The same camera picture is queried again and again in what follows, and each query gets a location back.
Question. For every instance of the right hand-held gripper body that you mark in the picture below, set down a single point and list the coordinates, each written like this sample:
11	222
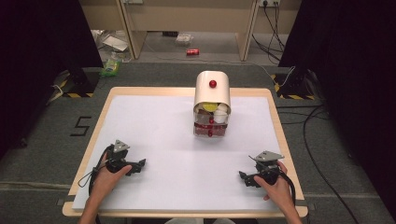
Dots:
267	166

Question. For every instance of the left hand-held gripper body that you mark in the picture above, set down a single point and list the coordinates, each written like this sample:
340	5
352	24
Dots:
117	157

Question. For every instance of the person's left hand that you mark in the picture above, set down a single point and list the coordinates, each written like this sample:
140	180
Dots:
107	182

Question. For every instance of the person's right hand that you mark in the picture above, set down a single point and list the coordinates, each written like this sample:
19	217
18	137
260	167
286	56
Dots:
277	193

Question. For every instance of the wooden table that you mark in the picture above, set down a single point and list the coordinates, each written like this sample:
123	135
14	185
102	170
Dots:
93	137

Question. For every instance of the white table mat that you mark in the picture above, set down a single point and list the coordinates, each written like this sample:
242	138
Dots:
174	155

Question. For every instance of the clear drawer with red knob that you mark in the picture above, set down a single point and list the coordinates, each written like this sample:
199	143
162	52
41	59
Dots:
218	131
202	118

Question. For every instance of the white paper cup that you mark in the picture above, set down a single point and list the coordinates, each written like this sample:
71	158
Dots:
220	115

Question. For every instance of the yellow round item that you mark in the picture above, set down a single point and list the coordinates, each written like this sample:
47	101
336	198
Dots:
210	106

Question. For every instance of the striped stand base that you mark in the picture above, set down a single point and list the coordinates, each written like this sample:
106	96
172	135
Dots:
81	84
294	85

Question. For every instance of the cream storage box with drawers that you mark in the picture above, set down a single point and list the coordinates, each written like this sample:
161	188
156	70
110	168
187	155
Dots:
212	93

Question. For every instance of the green snack packet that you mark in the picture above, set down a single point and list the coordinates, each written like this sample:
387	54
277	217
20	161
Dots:
110	67

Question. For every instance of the red round knob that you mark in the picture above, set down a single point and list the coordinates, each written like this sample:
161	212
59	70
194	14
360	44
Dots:
213	83

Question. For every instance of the white crumpled papers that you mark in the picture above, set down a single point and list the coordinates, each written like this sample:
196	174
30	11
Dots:
112	40

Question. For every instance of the black curtain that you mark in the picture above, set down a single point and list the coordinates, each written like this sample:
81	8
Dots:
40	62
348	77

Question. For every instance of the red drink can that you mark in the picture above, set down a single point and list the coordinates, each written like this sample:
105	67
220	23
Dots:
192	52

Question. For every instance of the clear plastic bag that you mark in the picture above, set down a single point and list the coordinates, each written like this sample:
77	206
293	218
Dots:
183	39

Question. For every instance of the beige desk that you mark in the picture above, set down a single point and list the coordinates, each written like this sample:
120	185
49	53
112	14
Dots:
186	15

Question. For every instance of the white wall socket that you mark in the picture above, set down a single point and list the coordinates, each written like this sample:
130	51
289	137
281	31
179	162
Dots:
269	2

